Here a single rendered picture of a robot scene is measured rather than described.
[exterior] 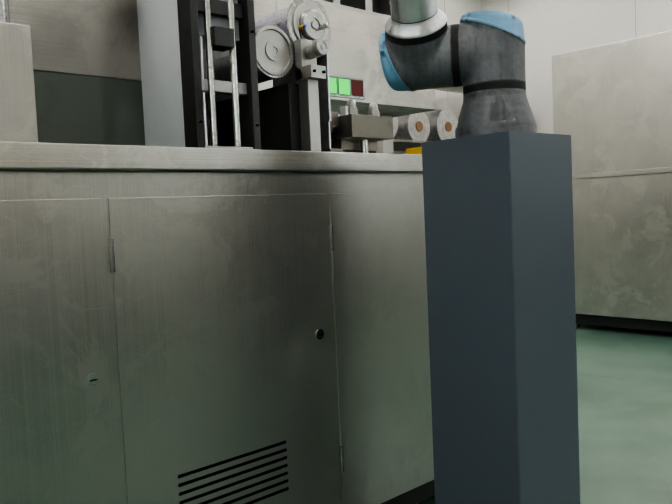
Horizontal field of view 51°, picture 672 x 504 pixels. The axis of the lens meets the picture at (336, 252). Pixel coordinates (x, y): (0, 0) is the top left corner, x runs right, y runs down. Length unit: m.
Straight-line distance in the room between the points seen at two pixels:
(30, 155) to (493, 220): 0.76
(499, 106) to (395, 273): 0.50
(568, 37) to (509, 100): 5.33
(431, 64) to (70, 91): 0.92
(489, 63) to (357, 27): 1.19
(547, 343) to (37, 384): 0.87
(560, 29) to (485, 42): 5.36
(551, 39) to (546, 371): 5.55
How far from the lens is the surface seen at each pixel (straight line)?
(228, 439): 1.38
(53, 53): 1.87
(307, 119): 1.77
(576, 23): 6.64
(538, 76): 6.75
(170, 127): 1.72
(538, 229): 1.30
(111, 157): 1.20
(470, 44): 1.35
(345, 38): 2.43
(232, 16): 1.58
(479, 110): 1.33
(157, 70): 1.78
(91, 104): 1.88
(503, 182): 1.24
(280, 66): 1.80
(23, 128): 1.53
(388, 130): 1.97
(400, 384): 1.68
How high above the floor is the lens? 0.78
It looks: 3 degrees down
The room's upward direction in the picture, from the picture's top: 3 degrees counter-clockwise
